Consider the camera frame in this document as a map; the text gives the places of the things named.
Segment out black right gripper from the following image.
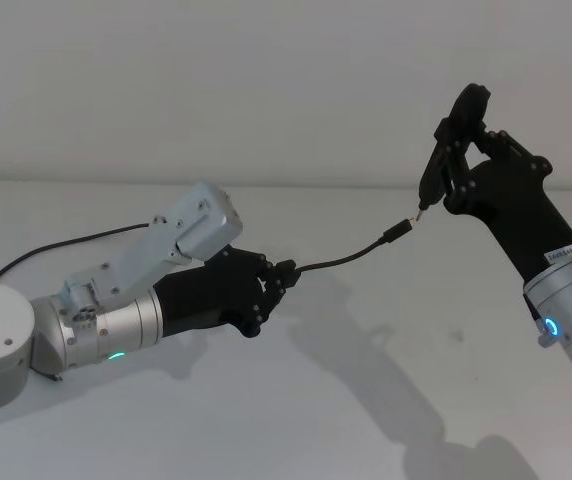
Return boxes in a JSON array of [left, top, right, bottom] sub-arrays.
[[433, 112, 572, 285]]

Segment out black cable with plug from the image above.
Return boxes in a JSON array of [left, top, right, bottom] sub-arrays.
[[0, 218, 415, 284]]

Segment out white table cloth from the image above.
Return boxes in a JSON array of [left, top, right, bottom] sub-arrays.
[[0, 172, 572, 480]]

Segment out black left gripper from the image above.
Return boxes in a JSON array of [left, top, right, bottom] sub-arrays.
[[152, 247, 298, 341]]

